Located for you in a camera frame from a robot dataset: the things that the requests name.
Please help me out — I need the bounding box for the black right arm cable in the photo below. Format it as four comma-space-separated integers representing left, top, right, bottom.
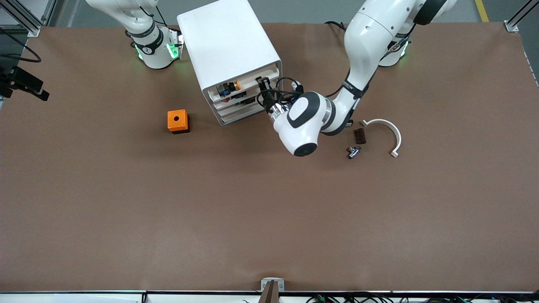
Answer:
0, 26, 43, 64

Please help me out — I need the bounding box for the orange and blue push button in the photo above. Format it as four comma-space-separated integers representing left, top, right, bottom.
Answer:
216, 80, 242, 98

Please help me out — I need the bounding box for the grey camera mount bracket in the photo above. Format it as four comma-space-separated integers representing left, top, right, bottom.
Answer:
260, 277, 286, 303

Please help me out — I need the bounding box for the orange button enclosure box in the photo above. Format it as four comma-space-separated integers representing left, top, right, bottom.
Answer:
167, 109, 190, 135

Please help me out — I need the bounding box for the white drawer cabinet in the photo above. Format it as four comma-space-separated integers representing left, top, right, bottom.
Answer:
176, 0, 284, 127

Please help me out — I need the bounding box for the white plastic drawer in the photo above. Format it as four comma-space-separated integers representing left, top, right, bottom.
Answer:
215, 90, 274, 117
208, 66, 279, 101
218, 103, 270, 126
211, 80, 280, 109

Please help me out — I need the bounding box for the white curved plastic bracket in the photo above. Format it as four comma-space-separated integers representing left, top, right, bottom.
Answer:
360, 118, 403, 159

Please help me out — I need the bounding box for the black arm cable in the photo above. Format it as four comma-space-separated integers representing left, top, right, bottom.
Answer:
260, 77, 304, 108
0, 26, 43, 64

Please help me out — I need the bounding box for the aluminium frame post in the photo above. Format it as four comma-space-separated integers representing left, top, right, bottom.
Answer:
504, 0, 539, 33

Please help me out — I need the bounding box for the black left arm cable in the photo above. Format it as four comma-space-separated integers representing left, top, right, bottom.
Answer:
260, 77, 304, 108

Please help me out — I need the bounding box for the aluminium frame profile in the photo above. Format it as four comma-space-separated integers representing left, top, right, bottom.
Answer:
0, 0, 57, 37

